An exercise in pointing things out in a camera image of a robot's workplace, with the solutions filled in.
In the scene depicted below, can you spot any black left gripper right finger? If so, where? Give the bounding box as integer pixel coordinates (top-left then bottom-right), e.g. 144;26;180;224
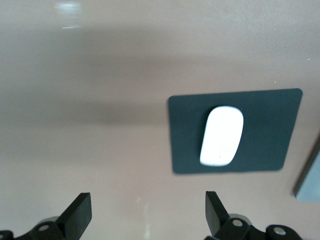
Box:
204;190;301;240

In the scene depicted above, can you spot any white computer mouse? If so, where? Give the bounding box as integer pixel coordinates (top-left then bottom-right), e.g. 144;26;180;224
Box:
199;105;245;167

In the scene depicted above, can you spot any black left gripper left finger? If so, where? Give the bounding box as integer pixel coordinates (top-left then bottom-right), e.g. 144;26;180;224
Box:
0;191;93;240

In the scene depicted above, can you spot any dark mouse pad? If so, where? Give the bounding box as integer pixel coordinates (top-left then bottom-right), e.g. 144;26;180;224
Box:
167;87;304;175

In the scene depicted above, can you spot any silver laptop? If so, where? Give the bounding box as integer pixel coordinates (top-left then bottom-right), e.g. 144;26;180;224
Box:
292;129;320;203

